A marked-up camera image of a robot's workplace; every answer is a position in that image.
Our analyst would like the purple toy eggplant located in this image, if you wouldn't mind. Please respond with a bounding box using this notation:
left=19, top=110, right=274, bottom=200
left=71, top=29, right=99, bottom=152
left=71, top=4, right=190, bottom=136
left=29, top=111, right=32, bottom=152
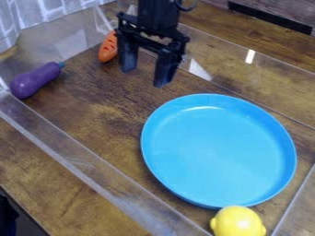
left=9, top=62, right=65, bottom=100

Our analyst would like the orange toy carrot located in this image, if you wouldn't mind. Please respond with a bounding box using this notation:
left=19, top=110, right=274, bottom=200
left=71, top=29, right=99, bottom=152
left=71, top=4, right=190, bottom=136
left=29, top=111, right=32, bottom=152
left=99, top=30, right=119, bottom=63

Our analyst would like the clear acrylic enclosure wall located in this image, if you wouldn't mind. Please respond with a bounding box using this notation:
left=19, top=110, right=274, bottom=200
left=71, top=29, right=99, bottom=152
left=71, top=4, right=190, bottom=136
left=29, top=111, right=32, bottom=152
left=0, top=4, right=315, bottom=236

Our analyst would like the blue round tray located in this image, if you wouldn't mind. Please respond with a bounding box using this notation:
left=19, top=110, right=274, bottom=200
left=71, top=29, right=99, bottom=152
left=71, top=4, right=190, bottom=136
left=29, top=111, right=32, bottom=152
left=140, top=94, right=298, bottom=208

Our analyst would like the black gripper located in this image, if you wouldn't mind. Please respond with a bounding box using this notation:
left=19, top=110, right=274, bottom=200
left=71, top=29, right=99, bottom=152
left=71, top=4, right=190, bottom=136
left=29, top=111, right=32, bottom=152
left=116, top=0, right=191, bottom=88

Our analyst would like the white grey curtain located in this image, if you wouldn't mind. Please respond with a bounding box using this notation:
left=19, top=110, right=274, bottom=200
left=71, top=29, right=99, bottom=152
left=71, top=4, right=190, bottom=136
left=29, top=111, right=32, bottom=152
left=0, top=0, right=115, bottom=53

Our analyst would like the yellow toy lemon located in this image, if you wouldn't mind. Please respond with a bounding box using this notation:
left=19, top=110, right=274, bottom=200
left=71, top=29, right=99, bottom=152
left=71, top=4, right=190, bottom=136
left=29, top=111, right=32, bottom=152
left=210, top=206, right=267, bottom=236

